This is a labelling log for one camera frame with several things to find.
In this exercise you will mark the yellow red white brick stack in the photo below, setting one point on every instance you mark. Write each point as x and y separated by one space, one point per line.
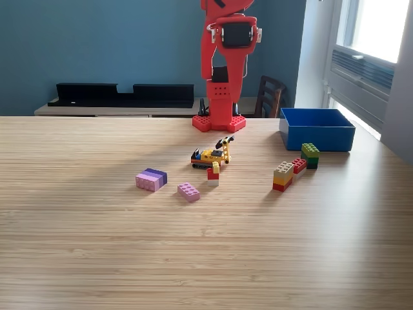
213 176

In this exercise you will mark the dark wooden chair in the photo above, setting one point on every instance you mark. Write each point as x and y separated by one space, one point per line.
269 97

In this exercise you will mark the bright window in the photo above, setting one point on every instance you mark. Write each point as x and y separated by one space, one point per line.
380 29

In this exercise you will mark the green brick stack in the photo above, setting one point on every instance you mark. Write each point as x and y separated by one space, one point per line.
310 155

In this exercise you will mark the grey window vent unit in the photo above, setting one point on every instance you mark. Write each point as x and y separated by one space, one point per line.
361 80

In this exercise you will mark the black wall shelf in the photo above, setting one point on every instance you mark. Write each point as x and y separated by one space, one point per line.
84 93

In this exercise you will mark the tan yellow red brick stack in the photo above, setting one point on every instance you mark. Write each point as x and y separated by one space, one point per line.
283 177

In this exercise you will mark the blue plastic bin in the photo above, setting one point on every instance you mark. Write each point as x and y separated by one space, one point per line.
317 137

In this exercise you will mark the black cone-shaped object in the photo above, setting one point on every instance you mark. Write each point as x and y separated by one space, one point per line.
237 109

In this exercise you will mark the small yellow toy digger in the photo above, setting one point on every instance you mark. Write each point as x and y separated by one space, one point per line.
211 156

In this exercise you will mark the pale wooden sideboard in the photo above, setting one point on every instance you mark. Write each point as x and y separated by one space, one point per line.
64 111

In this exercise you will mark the red on white brick stack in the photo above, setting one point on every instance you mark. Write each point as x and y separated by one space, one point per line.
299 166

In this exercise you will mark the pink purple brick stack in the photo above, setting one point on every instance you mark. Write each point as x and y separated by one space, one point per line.
151 180

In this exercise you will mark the pink lego brick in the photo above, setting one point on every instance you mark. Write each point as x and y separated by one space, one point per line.
188 192

